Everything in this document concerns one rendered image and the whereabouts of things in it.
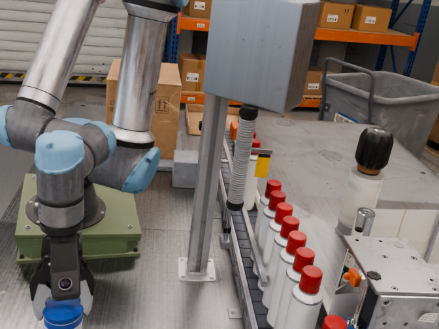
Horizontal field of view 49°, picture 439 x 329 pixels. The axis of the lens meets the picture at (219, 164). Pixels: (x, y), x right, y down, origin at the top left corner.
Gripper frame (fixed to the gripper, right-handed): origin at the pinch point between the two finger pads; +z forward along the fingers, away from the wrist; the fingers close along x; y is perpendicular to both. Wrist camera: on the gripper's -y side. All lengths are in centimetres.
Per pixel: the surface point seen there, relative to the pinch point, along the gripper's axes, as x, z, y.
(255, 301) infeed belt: -38.1, -0.2, -1.6
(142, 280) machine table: -17.0, 4.9, 14.4
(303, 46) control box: -40, -52, 3
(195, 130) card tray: -51, 5, 109
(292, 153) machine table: -86, 5, 86
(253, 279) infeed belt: -40.0, -0.1, 5.7
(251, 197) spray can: -49, -5, 34
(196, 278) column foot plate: -29.4, 4.6, 13.2
